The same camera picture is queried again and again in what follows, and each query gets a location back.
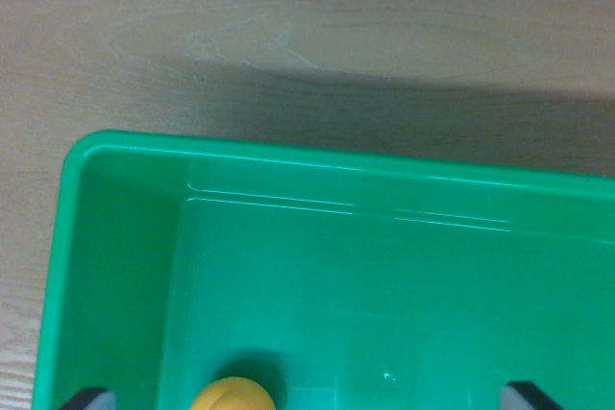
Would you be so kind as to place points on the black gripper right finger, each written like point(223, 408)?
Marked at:
point(524, 398)

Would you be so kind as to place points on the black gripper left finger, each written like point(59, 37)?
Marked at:
point(91, 399)

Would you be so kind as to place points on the yellow orange toy peach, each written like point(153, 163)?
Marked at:
point(233, 398)

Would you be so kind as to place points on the green plastic bin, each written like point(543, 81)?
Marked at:
point(365, 285)

